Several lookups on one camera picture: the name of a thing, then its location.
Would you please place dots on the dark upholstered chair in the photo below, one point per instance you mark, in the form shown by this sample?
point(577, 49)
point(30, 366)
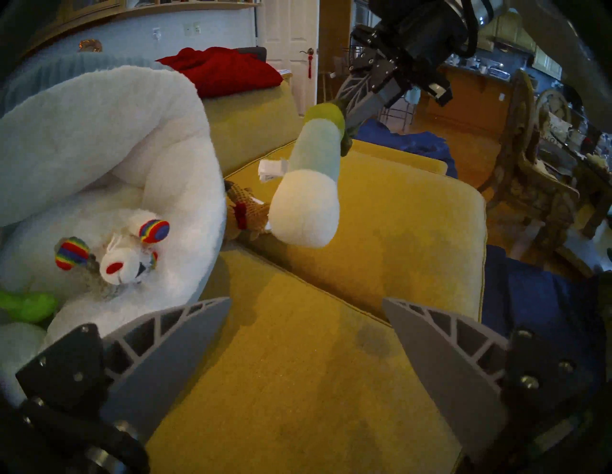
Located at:
point(256, 52)

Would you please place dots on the white panel door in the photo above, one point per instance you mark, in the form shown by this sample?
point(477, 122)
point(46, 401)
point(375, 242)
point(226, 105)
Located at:
point(287, 33)

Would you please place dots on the brown reindeer plush toy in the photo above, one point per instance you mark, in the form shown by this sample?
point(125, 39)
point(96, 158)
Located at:
point(248, 215)

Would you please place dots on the red blanket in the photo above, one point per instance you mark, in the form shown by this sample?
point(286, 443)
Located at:
point(224, 71)

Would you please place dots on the wooden dining table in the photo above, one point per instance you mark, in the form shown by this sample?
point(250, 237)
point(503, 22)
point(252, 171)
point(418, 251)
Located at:
point(593, 181)

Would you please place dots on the white fluffy plush toy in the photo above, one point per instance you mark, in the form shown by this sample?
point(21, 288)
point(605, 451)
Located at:
point(124, 258)

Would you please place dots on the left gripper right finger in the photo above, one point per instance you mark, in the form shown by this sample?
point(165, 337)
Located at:
point(454, 372)

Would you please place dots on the white and blue dog bed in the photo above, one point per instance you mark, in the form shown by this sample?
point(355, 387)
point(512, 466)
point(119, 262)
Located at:
point(119, 134)

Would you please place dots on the yellow sofa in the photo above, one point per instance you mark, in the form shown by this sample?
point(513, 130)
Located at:
point(406, 229)

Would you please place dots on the green bottle plush toy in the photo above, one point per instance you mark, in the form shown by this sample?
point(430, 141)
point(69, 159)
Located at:
point(311, 191)

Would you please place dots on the carved wooden dining chair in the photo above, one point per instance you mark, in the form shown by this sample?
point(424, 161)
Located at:
point(554, 110)
point(521, 157)

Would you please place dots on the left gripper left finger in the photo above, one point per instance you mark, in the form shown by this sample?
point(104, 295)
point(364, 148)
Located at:
point(158, 353)

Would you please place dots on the cartoon child wall decoration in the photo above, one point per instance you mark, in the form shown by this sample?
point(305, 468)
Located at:
point(91, 45)

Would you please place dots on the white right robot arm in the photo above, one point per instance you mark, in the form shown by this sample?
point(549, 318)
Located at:
point(559, 33)

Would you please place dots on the wooden kitchen counter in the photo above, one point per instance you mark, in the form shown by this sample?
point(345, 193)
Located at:
point(473, 95)

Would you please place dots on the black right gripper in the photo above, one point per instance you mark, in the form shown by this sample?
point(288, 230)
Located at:
point(416, 38)

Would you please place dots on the yellow back cushion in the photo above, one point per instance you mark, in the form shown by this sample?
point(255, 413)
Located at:
point(248, 124)

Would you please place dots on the green cactus plush toy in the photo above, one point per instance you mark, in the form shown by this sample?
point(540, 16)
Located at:
point(28, 306)

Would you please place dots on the dark blue blanket heap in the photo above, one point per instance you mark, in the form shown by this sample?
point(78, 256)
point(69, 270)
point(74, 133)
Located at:
point(411, 143)

